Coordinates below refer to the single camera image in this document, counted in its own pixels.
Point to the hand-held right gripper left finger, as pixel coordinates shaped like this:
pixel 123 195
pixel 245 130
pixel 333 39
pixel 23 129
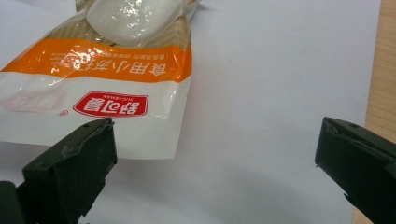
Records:
pixel 68 168

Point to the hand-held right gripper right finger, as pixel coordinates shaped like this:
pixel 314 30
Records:
pixel 361 168

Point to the white and orange plastic pouch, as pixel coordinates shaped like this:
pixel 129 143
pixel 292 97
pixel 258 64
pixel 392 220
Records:
pixel 102 77

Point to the white paper sheet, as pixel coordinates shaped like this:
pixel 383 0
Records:
pixel 264 93

